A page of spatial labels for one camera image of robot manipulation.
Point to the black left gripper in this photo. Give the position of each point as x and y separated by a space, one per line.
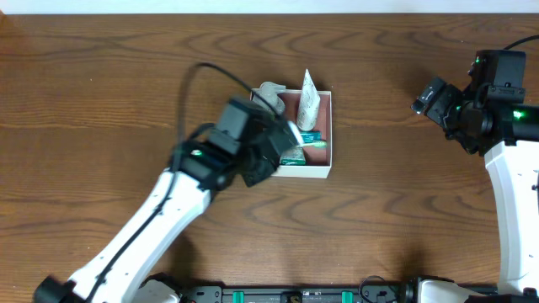
275 140

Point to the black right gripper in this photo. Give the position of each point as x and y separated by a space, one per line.
432 99

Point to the green soap bar pack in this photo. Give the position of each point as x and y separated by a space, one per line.
293 157

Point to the clear pump sanitizer bottle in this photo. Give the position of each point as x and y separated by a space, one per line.
268 97

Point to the green white toothbrush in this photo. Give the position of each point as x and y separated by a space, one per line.
316 144

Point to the white lotion tube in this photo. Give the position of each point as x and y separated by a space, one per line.
308 107

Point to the Colgate toothpaste tube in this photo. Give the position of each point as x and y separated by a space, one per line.
310 136

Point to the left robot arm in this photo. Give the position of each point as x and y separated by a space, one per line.
202 165

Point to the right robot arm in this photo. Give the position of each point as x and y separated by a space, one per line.
486 121

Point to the white square cardboard box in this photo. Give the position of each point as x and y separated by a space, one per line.
319 160

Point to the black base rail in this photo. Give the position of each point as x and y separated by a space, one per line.
376 291

